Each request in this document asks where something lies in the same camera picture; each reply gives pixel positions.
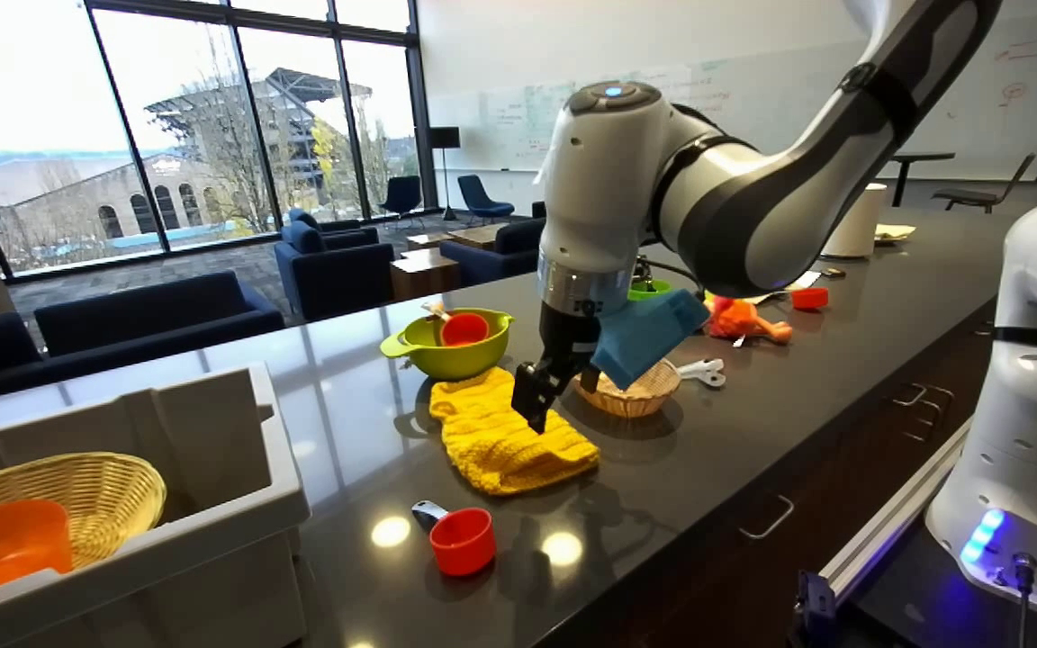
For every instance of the blue lounge chair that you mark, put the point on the blue lounge chair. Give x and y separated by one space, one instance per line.
484 194

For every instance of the navy armchair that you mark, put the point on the navy armchair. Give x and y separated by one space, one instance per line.
334 271

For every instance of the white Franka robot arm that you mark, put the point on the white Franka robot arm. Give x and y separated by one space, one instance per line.
615 180

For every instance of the dark round table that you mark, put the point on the dark round table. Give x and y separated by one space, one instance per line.
918 155

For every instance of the small red cup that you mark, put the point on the small red cup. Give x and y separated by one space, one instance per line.
467 329

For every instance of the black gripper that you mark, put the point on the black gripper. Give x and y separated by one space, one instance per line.
572 342

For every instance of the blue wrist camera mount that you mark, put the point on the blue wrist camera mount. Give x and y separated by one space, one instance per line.
645 335

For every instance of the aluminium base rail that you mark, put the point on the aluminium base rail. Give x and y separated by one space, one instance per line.
892 527

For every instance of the small white plastic object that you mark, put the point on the small white plastic object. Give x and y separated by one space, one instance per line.
707 371

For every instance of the wooden coffee table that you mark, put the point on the wooden coffee table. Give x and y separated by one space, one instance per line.
428 271

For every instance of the dark counter cabinet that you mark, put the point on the dark counter cabinet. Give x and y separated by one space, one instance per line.
710 578

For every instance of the black speaker on stand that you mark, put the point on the black speaker on stand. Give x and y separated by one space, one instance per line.
443 137

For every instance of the orange plastic bowl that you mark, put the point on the orange plastic bowl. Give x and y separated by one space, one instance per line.
0 547

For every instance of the large lime green bowl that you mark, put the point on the large lime green bowl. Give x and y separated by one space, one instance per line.
449 358

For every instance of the orange plush toy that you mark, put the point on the orange plush toy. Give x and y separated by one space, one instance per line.
743 320

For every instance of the yellow fuzzy cloth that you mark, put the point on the yellow fuzzy cloth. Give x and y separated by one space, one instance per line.
496 443

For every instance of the pale yellow paper pad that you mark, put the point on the pale yellow paper pad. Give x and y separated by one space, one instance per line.
896 234

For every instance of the red plastic cup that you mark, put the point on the red plastic cup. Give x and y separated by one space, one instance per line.
808 301

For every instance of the dark swivel chair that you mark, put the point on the dark swivel chair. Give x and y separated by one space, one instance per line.
402 194

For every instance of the small oval wicker basket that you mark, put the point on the small oval wicker basket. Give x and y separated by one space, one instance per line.
642 402

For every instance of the long navy sofa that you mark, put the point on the long navy sofa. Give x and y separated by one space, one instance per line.
136 320

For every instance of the short navy sofa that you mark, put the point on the short navy sofa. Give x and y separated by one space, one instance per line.
486 254

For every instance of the large round wicker basket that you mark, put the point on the large round wicker basket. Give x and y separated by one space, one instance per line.
99 505

